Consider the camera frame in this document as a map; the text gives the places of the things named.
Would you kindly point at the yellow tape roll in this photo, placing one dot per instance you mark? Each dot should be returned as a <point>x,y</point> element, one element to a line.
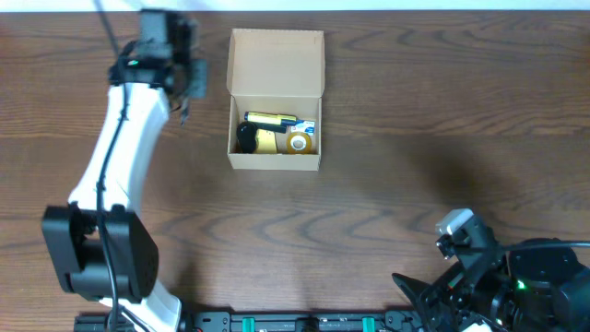
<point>299,143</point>

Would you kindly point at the yellow highlighter marker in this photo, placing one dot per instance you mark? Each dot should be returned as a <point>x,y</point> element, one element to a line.
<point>270,119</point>

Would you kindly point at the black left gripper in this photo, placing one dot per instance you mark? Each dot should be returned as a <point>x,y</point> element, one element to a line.
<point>194,78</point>

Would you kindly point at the red black stapler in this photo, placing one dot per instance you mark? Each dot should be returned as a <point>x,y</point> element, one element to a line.
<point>277,128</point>

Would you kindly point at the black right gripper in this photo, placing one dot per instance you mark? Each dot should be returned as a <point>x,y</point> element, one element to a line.
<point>433,296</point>

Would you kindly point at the yellow sticky note pad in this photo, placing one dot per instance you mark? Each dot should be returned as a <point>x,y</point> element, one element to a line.
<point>265,142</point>

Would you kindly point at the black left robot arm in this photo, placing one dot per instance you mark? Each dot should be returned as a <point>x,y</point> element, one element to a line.
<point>99,247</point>

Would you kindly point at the white blue staples box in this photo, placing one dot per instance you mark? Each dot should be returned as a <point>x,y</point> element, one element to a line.
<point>304,126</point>

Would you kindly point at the black glossy tape dispenser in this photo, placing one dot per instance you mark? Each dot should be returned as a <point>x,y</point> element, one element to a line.
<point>246,133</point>

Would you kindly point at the brown cardboard box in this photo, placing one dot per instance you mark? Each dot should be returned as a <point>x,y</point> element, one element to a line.
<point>276,72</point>

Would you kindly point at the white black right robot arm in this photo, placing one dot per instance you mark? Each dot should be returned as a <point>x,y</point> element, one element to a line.
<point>536,285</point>

